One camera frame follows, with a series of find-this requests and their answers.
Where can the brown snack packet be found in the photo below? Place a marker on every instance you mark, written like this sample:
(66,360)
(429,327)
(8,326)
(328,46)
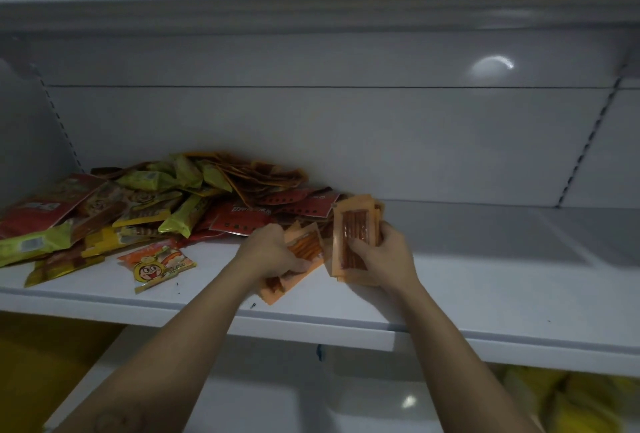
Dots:
(97,207)

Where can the person's left forearm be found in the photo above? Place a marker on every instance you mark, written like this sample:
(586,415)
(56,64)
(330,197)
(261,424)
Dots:
(175,347)

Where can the person's left hand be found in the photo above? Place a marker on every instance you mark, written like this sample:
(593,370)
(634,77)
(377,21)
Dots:
(267,252)

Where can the pile of yellow-green snack packets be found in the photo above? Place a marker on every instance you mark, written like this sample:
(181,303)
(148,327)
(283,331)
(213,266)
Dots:
(150,182)

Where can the stack of orange clear-window packets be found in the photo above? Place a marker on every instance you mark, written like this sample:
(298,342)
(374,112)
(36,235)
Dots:
(352,222)

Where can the row of yellow bags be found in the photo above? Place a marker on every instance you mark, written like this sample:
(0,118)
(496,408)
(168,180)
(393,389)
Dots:
(575,397)

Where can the person's right forearm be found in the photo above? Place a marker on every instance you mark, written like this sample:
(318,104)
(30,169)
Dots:
(450,357)

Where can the heap of thin orange packets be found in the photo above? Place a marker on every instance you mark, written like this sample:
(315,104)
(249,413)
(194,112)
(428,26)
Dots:
(255,175)

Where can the large red snack bag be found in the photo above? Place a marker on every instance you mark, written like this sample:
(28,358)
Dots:
(45,205)

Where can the orange strip snack packet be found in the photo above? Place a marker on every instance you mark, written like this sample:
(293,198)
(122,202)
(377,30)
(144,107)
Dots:
(305,247)

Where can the white metal shelf board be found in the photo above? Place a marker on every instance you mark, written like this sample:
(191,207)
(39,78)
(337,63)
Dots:
(500,272)

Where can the person's right hand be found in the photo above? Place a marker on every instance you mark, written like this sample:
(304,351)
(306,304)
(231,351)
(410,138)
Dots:
(390,262)

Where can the small blue shelf clip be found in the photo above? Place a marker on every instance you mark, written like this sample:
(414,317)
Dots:
(320,352)

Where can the person's right thumb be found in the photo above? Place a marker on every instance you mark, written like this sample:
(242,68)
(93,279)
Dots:
(360,246)

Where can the white lower shelf board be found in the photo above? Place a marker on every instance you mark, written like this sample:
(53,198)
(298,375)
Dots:
(280,392)

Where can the slotted metal shelf upright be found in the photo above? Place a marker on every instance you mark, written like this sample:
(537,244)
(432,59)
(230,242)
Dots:
(590,137)
(60,117)

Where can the white shelf back panel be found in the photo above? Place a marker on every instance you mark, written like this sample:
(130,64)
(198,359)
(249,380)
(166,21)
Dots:
(350,137)

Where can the orange cartoon-face snack packet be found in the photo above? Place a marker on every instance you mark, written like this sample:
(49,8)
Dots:
(155,265)

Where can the red flat packet with holes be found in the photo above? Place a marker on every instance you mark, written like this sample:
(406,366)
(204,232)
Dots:
(310,203)
(240,220)

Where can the person's left thumb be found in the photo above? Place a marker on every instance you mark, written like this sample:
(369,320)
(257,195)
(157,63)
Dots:
(297,265)

